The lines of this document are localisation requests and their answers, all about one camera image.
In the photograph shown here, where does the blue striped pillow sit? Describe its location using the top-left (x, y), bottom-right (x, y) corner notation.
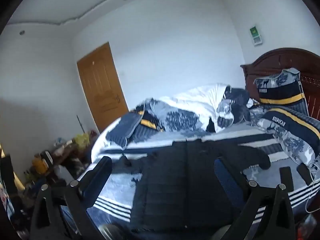
top-left (105, 110), bottom-right (165, 150)

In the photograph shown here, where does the navy yellow striped pillow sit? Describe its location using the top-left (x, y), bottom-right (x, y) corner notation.
top-left (253, 68), bottom-right (310, 117)

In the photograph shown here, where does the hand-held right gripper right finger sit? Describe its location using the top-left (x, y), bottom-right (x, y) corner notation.
top-left (214, 157), bottom-right (300, 240)

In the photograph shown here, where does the green white wall panel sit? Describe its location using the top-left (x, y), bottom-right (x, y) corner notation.
top-left (250, 25), bottom-right (263, 46)

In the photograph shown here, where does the yellow plastic bag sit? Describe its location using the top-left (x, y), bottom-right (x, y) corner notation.
top-left (75, 133), bottom-right (90, 148)

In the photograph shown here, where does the wooden door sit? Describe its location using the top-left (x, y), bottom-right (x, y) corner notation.
top-left (77, 42), bottom-right (129, 133)

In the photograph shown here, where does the white plastic jug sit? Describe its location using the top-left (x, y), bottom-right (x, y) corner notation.
top-left (54, 165), bottom-right (73, 184)

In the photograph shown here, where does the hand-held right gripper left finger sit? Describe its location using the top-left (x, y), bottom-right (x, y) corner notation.
top-left (29, 156), bottom-right (113, 240)

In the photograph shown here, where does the black phone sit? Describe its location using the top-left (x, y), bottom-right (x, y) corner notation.
top-left (297, 164), bottom-right (313, 184)

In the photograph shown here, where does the black puffer jacket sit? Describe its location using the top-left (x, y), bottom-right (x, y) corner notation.
top-left (117, 138), bottom-right (272, 233)

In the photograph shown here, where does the white cable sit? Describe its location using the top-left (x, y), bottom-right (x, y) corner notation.
top-left (305, 160), bottom-right (320, 213)

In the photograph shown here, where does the deer print pillow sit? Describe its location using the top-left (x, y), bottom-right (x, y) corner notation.
top-left (250, 105), bottom-right (320, 173)

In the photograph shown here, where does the dark wooden headboard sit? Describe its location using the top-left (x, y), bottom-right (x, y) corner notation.
top-left (240, 48), bottom-right (320, 120)

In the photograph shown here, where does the striped blue white bedsheet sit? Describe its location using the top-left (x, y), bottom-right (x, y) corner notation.
top-left (90, 116), bottom-right (320, 230)

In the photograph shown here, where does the orange jar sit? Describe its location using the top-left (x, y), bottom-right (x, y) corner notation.
top-left (34, 159), bottom-right (48, 174)

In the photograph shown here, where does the tree print duvet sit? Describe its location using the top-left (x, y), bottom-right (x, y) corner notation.
top-left (136, 83), bottom-right (253, 133)

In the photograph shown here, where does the cluttered wooden table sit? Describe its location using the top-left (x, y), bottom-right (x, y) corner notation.
top-left (22, 130), bottom-right (98, 193)

